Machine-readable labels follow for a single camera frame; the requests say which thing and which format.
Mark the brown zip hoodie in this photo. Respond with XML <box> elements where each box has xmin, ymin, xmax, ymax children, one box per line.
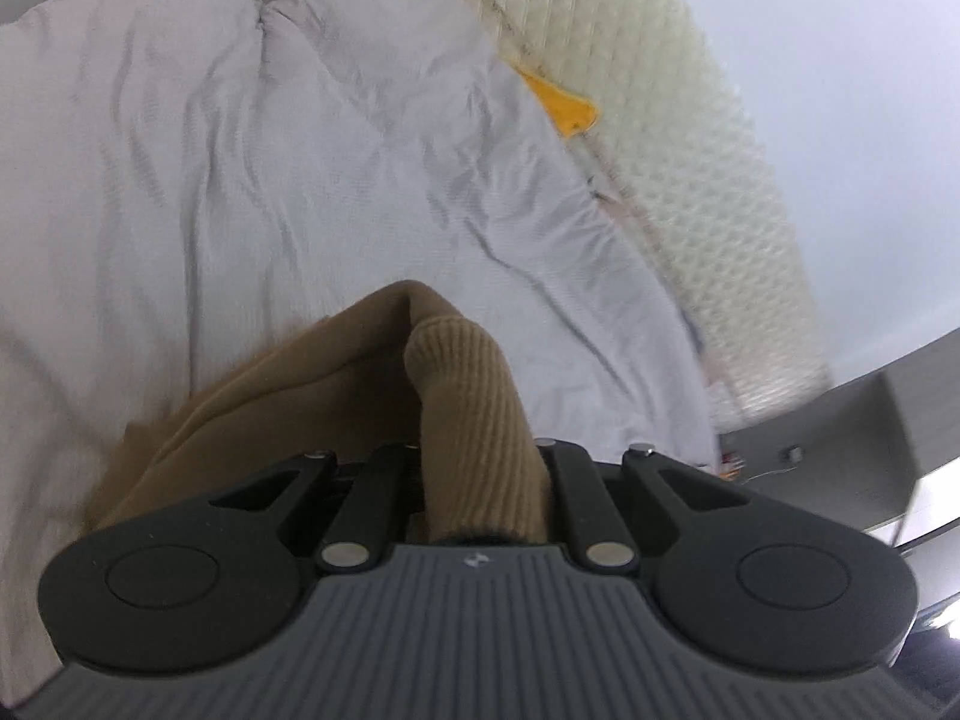
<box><xmin>86</xmin><ymin>280</ymin><xmax>560</xmax><ymax>547</ymax></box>

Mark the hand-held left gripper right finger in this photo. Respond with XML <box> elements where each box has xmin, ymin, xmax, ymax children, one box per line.
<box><xmin>534</xmin><ymin>439</ymin><xmax>755</xmax><ymax>569</ymax></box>

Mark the yellow cloth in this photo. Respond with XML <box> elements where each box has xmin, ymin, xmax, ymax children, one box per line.
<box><xmin>517</xmin><ymin>64</ymin><xmax>601</xmax><ymax>140</ymax></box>

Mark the cream quilted headboard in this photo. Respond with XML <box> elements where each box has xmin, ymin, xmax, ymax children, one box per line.
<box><xmin>409</xmin><ymin>0</ymin><xmax>833</xmax><ymax>432</ymax></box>

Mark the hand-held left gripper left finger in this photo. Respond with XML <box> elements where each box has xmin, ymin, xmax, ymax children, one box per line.
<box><xmin>202</xmin><ymin>442</ymin><xmax>422</xmax><ymax>572</ymax></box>

